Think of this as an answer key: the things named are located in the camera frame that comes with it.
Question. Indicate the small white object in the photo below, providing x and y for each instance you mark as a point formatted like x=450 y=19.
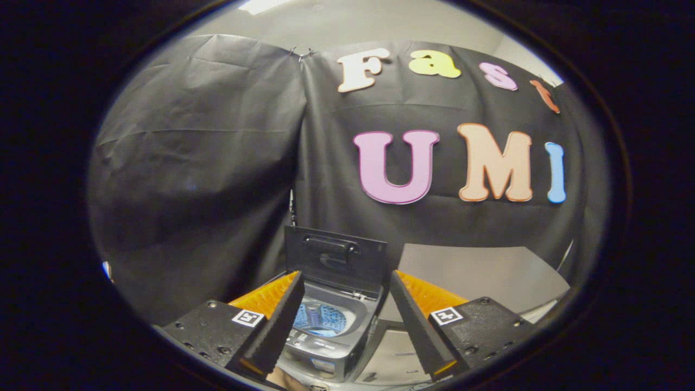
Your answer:
x=107 y=270

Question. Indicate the black backdrop cloth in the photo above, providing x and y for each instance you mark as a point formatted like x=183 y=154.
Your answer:
x=206 y=163

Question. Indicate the grey cabinet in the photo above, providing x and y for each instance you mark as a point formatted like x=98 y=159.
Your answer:
x=478 y=277

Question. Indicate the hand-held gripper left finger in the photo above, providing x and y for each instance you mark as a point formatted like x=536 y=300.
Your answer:
x=279 y=320

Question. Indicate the ceiling light panel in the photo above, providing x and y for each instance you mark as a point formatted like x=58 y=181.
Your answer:
x=260 y=5

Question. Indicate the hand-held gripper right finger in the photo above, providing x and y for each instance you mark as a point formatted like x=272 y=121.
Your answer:
x=415 y=320

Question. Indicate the light blue shirt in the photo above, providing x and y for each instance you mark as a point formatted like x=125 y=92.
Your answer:
x=320 y=319

